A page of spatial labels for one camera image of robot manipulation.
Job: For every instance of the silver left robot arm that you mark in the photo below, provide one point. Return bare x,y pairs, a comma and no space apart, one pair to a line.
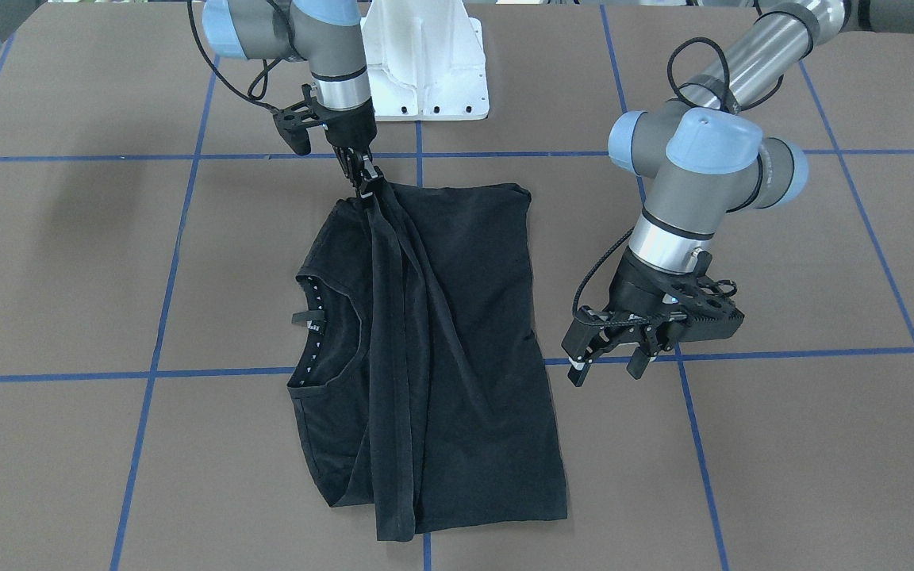
703,160

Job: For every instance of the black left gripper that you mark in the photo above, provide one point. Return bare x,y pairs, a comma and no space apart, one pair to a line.
636,291

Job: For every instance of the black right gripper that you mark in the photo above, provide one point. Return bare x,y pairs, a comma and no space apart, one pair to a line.
351,128

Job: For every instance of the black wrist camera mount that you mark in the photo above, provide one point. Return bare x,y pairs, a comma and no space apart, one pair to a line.
293,123
704,309

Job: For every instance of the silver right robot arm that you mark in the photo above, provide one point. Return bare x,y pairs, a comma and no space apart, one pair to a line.
325,35

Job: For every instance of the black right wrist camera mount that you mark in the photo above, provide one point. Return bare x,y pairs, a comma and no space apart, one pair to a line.
293,123

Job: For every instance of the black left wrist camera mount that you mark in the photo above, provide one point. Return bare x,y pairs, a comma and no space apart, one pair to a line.
704,309

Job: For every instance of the black graphic t-shirt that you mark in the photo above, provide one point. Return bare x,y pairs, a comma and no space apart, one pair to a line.
421,389

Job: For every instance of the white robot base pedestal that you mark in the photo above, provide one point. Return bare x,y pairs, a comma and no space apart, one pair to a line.
426,61

